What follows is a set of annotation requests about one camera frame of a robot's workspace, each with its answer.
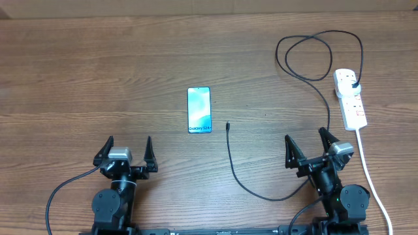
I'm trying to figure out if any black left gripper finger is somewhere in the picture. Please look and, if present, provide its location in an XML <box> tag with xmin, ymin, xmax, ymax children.
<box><xmin>144</xmin><ymin>136</ymin><xmax>158</xmax><ymax>172</ymax></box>
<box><xmin>93</xmin><ymin>136</ymin><xmax>114</xmax><ymax>166</ymax></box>

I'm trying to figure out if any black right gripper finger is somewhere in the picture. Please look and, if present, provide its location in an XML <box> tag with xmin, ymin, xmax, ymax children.
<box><xmin>318</xmin><ymin>127</ymin><xmax>339</xmax><ymax>153</ymax></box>
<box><xmin>285</xmin><ymin>134</ymin><xmax>306</xmax><ymax>168</ymax></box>

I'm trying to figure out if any Samsung Galaxy S24+ smartphone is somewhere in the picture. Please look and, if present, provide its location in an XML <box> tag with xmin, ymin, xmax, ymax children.
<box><xmin>187</xmin><ymin>87</ymin><xmax>212</xmax><ymax>134</ymax></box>

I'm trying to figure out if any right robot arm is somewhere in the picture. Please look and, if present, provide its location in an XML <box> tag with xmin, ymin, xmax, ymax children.
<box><xmin>285</xmin><ymin>127</ymin><xmax>370</xmax><ymax>235</ymax></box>

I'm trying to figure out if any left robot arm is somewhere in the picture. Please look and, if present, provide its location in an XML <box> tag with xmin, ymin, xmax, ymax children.
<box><xmin>91</xmin><ymin>136</ymin><xmax>158</xmax><ymax>234</ymax></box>

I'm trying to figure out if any white charger plug adapter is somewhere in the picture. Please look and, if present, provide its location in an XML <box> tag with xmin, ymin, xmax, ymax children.
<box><xmin>335</xmin><ymin>80</ymin><xmax>361</xmax><ymax>98</ymax></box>

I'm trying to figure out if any white power strip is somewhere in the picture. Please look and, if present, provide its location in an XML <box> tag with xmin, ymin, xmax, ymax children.
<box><xmin>333</xmin><ymin>69</ymin><xmax>367</xmax><ymax>131</ymax></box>

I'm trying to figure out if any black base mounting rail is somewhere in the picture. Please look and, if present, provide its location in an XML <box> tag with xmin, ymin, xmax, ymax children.
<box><xmin>79</xmin><ymin>225</ymin><xmax>369</xmax><ymax>235</ymax></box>

